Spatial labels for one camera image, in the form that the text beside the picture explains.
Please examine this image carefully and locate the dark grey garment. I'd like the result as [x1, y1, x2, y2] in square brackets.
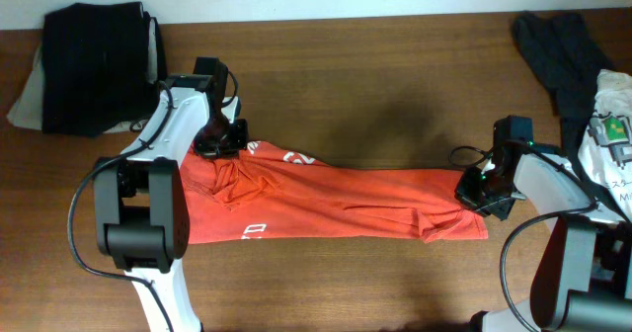
[511, 12, 614, 159]

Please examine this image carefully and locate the orange red t-shirt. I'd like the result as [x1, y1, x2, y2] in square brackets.
[181, 141, 488, 244]

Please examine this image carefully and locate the folded black garment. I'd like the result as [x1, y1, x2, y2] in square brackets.
[40, 1, 169, 139]

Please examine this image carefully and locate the folded grey garment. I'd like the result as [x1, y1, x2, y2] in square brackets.
[6, 4, 160, 135]

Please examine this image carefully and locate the white printed t-shirt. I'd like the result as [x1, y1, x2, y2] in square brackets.
[579, 69, 631, 218]

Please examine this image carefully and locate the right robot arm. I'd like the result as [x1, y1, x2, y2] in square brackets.
[455, 148, 631, 331]

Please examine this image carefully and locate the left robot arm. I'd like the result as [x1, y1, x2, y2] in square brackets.
[93, 74, 243, 331]

